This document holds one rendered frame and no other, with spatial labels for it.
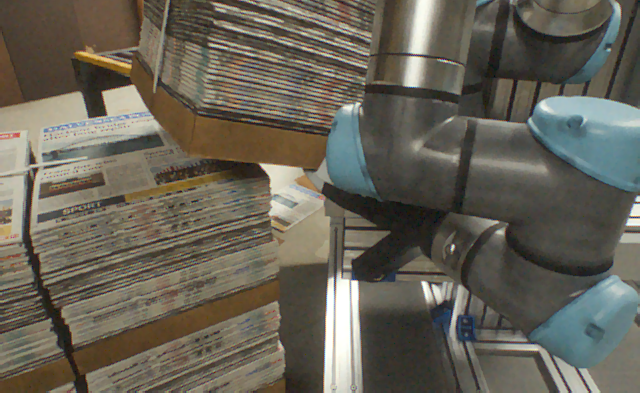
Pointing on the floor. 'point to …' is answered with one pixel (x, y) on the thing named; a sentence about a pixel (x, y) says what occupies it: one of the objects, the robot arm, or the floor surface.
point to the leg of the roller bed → (95, 105)
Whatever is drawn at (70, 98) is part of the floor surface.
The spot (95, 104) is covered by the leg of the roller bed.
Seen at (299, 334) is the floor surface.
